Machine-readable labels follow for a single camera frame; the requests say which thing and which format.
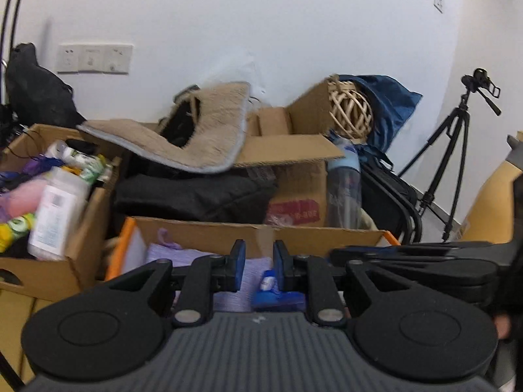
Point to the small white wall switch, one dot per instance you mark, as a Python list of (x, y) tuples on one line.
[(439, 2)]

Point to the black camera tripod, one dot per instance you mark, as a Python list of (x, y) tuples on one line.
[(457, 130)]

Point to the person's right hand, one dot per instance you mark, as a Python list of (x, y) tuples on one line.
[(503, 327)]

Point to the orange-edged cardboard box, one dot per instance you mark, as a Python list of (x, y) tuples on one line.
[(196, 237)]

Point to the green and white bottle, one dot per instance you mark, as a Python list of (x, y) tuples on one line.
[(88, 165)]

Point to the cardboard box of sundries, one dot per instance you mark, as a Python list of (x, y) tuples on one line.
[(86, 245)]

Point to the green and yellow can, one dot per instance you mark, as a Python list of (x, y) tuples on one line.
[(16, 230)]

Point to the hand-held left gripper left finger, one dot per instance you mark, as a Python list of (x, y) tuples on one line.
[(239, 263)]

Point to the white plastic container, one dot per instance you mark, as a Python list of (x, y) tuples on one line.
[(57, 212)]

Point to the black backpack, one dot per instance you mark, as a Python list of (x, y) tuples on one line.
[(392, 200)]

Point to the purple cloth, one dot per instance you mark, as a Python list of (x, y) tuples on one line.
[(163, 251)]

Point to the wicker ball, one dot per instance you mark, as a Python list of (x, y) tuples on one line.
[(351, 108)]

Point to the pink cloth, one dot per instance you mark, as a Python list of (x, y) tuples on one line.
[(24, 196)]

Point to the large red-label cardboard box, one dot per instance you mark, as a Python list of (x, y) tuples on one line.
[(302, 188)]

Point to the blue cloth bag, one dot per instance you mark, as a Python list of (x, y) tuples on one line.
[(392, 102)]

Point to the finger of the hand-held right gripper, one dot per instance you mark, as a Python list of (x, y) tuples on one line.
[(449, 273), (408, 250)]

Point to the blue and white soft toy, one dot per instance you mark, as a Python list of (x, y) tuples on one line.
[(269, 300)]

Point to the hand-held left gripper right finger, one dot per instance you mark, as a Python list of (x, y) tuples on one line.
[(280, 263)]

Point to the black folded cloth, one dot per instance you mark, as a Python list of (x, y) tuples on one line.
[(192, 198)]

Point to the white wall socket panel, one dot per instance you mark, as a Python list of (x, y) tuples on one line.
[(94, 59)]

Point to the cream cloth bag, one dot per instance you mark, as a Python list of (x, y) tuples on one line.
[(369, 220)]

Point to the beige fleece mat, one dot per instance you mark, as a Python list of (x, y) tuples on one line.
[(204, 139)]

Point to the blue-capped water bottle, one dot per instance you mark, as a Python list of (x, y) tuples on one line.
[(344, 188)]

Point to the tan cardboard sheet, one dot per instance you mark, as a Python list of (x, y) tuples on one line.
[(490, 208)]

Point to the black bag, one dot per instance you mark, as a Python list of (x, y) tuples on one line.
[(36, 90)]

